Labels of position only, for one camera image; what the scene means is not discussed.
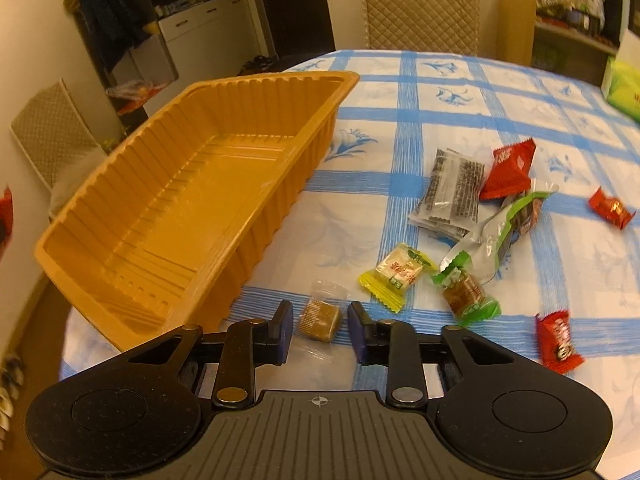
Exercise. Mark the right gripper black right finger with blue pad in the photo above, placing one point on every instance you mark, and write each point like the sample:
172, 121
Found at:
402, 351

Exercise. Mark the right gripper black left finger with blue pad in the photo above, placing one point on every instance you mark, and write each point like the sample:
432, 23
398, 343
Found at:
237, 352

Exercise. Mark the yellow candy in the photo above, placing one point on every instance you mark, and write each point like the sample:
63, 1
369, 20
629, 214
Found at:
391, 279

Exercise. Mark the brown candy clear wrapper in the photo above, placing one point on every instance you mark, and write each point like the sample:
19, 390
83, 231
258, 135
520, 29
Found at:
321, 318

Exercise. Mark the green brown candy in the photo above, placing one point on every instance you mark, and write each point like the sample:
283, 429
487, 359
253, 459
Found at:
465, 296

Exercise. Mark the orange plastic ribbed tray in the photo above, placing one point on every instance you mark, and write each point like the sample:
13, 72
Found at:
171, 226

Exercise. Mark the long silver green snack packet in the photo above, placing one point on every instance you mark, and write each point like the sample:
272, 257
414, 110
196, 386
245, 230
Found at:
484, 248

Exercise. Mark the grey black printed snack packet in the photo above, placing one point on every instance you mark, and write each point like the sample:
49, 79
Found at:
449, 207

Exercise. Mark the red twisted wrapper candy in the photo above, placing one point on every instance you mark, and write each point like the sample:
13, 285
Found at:
555, 344

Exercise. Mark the red pillow snack packet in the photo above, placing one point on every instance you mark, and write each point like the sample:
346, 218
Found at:
509, 173

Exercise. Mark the small red foil candy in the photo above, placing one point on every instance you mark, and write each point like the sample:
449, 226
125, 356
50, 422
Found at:
611, 209

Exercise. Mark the blue checked white tablecloth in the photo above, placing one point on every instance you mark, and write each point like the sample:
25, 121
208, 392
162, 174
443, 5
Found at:
506, 416

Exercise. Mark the plastic bag with red items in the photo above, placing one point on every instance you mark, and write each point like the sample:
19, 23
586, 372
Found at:
133, 94

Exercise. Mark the beige quilted chair left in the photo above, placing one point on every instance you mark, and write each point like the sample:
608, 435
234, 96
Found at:
58, 143

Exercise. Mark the beige quilted chair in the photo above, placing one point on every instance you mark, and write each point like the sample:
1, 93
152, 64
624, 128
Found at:
449, 26
58, 143

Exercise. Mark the white and black cabinet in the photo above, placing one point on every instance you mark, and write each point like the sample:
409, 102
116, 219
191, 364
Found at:
174, 41

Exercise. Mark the beige quilted chair far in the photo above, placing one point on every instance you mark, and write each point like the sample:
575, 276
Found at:
449, 26

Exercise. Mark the wooden shelf unit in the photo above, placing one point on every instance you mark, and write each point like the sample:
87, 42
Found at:
523, 39

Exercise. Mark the green tissue pack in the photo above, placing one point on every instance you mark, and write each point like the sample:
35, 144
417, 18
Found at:
621, 87

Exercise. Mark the dark wooden door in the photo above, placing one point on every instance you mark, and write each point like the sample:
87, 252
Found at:
299, 27

